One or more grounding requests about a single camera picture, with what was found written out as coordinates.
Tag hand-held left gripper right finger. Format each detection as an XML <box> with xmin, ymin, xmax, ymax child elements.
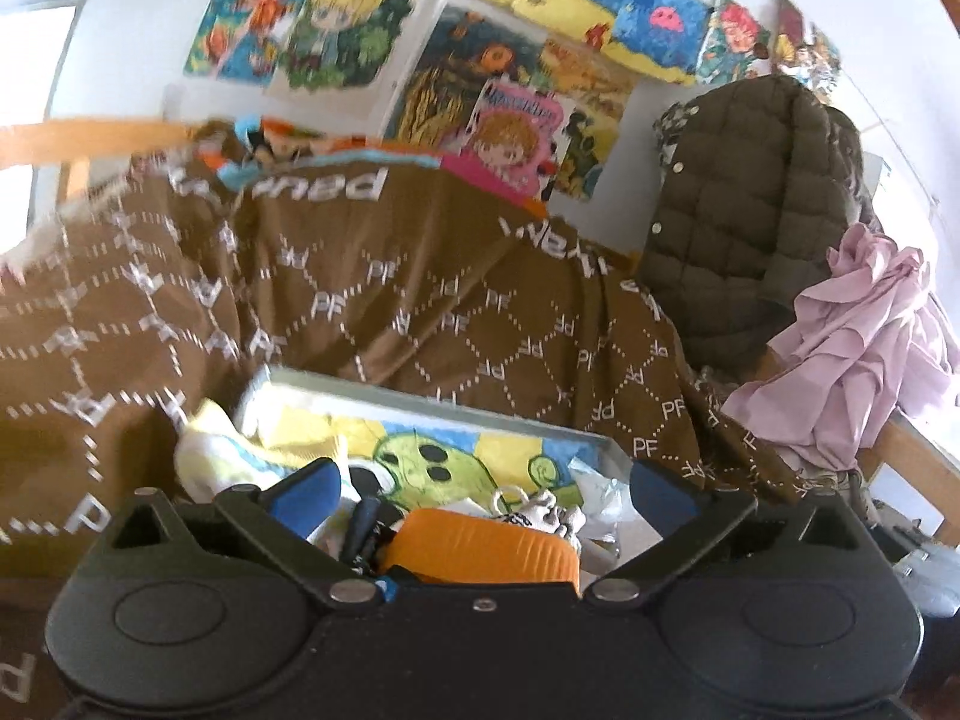
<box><xmin>583</xmin><ymin>463</ymin><xmax>875</xmax><ymax>606</ymax></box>

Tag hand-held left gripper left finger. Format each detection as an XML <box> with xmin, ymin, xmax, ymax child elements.
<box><xmin>109</xmin><ymin>457</ymin><xmax>380</xmax><ymax>610</ymax></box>

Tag cartoon print storage box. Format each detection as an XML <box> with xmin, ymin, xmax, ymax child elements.
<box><xmin>238</xmin><ymin>364</ymin><xmax>640</xmax><ymax>565</ymax></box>

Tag orange ribbed soft roll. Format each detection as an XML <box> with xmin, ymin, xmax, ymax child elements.
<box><xmin>377</xmin><ymin>506</ymin><xmax>580</xmax><ymax>592</ymax></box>

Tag colourful striped sock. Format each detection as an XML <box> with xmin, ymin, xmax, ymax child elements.
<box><xmin>174</xmin><ymin>396</ymin><xmax>316</xmax><ymax>505</ymax></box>

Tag floral bed sheet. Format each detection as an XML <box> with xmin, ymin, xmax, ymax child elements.
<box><xmin>791</xmin><ymin>463</ymin><xmax>872</xmax><ymax>507</ymax></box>

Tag brown patterned blanket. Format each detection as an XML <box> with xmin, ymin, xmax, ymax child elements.
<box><xmin>0</xmin><ymin>154</ymin><xmax>830</xmax><ymax>720</ymax></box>

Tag pink garment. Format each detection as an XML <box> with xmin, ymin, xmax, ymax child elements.
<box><xmin>721</xmin><ymin>223</ymin><xmax>960</xmax><ymax>472</ymax></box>

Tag olive quilted jacket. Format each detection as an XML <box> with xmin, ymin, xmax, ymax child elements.
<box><xmin>640</xmin><ymin>75</ymin><xmax>884</xmax><ymax>370</ymax></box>

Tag orange printed blanket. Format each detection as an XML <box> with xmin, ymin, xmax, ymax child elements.
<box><xmin>196</xmin><ymin>115</ymin><xmax>550</xmax><ymax>220</ymax></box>

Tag pink cartoon girl poster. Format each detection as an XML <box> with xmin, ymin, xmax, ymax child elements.
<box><xmin>459</xmin><ymin>77</ymin><xmax>577</xmax><ymax>197</ymax></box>

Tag bright window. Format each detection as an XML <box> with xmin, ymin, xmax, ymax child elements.
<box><xmin>0</xmin><ymin>0</ymin><xmax>89</xmax><ymax>245</ymax></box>

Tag white plush keychain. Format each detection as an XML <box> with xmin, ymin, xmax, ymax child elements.
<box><xmin>491</xmin><ymin>486</ymin><xmax>587</xmax><ymax>537</ymax></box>

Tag wooden bed frame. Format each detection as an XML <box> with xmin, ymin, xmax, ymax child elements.
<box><xmin>750</xmin><ymin>349</ymin><xmax>960</xmax><ymax>537</ymax></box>

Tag wooden bed rail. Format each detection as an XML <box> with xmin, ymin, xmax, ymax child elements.
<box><xmin>0</xmin><ymin>115</ymin><xmax>197</xmax><ymax>205</ymax></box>

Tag red-haired cartoon wall poster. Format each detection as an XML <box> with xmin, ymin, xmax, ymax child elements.
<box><xmin>694</xmin><ymin>0</ymin><xmax>775</xmax><ymax>89</ymax></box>

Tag small colourful wall poster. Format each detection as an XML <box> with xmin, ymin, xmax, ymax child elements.
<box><xmin>772</xmin><ymin>0</ymin><xmax>842</xmax><ymax>104</ymax></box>

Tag dark orange wall poster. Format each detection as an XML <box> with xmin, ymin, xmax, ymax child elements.
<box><xmin>385</xmin><ymin>2</ymin><xmax>640</xmax><ymax>202</ymax></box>

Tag blue yellow sea wall poster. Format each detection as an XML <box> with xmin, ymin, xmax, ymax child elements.
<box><xmin>510</xmin><ymin>0</ymin><xmax>719</xmax><ymax>86</ymax></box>

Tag two-character cartoon wall poster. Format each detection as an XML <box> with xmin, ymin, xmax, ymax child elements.
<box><xmin>182</xmin><ymin>0</ymin><xmax>419</xmax><ymax>97</ymax></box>

